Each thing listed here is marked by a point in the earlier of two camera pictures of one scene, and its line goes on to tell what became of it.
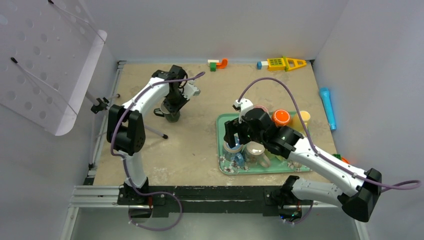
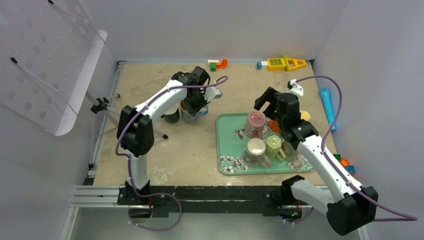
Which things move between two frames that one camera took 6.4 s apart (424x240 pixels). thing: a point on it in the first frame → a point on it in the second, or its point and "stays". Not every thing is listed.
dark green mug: (163, 111) stays
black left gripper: (172, 108) → (193, 110)
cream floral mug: (254, 154) stays
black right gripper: (232, 127) → (270, 96)
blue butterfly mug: (234, 157) → (188, 117)
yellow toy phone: (284, 64) stays
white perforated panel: (49, 51) stays
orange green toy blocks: (214, 64) stays
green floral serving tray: (275, 166) stays
